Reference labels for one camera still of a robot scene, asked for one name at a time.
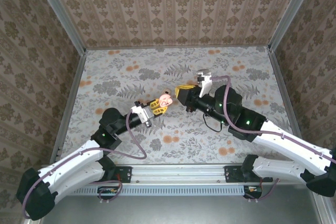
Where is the floral patterned table cover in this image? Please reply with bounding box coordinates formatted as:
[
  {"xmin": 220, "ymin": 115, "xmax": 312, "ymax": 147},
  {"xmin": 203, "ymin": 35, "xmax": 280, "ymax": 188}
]
[{"xmin": 65, "ymin": 46, "xmax": 296, "ymax": 164}]

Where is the thin black cable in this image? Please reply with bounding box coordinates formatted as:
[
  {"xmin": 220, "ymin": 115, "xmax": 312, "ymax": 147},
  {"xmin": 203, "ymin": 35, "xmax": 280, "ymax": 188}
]
[{"xmin": 203, "ymin": 113, "xmax": 224, "ymax": 132}]

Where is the aluminium frame post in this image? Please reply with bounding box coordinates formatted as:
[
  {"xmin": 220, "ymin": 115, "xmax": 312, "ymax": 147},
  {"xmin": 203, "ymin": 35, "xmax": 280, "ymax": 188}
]
[
  {"xmin": 30, "ymin": 0, "xmax": 87, "ymax": 56},
  {"xmin": 267, "ymin": 0, "xmax": 320, "ymax": 53}
]

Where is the black electronics box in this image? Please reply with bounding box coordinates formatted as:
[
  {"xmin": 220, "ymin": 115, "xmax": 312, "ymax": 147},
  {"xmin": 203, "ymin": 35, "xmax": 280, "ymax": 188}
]
[{"xmin": 243, "ymin": 185, "xmax": 263, "ymax": 199}]

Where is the grey metal base panel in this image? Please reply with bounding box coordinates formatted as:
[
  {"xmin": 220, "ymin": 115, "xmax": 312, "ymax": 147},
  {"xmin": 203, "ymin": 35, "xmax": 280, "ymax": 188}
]
[{"xmin": 39, "ymin": 195, "xmax": 325, "ymax": 224}]

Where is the white slotted cable duct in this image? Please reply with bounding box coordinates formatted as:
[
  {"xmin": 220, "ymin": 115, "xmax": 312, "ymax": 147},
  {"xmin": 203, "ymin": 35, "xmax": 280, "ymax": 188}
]
[{"xmin": 69, "ymin": 184, "xmax": 249, "ymax": 196}]

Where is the aluminium table side rail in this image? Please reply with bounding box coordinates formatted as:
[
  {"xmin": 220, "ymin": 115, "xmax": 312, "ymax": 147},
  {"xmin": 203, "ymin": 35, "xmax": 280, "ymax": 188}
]
[
  {"xmin": 267, "ymin": 48, "xmax": 310, "ymax": 162},
  {"xmin": 49, "ymin": 50, "xmax": 87, "ymax": 163}
]

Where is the aluminium frame bar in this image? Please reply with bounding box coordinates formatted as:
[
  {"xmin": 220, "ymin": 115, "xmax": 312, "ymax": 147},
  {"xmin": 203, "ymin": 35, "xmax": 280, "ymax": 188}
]
[{"xmin": 313, "ymin": 195, "xmax": 333, "ymax": 224}]

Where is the small pink round object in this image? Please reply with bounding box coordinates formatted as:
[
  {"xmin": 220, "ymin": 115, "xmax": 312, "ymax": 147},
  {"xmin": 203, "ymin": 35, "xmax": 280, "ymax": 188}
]
[{"xmin": 159, "ymin": 89, "xmax": 174, "ymax": 108}]

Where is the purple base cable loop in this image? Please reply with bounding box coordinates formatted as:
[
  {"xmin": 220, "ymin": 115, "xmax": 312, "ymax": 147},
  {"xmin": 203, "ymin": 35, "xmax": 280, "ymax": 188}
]
[
  {"xmin": 90, "ymin": 180, "xmax": 123, "ymax": 200},
  {"xmin": 244, "ymin": 179, "xmax": 280, "ymax": 201}
]

